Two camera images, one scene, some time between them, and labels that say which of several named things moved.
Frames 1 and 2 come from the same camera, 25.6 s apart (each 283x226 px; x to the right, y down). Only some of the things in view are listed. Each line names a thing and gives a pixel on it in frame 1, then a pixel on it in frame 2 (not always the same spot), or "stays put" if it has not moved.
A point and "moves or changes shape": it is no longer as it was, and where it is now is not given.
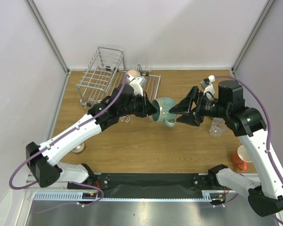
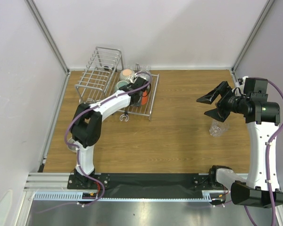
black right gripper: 196,108 → 223,103
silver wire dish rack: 106,71 stays put
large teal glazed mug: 163,105 → 145,76
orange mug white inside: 241,157 moves or changes shape
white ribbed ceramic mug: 134,73 moves or changes shape
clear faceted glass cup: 218,127 stays put
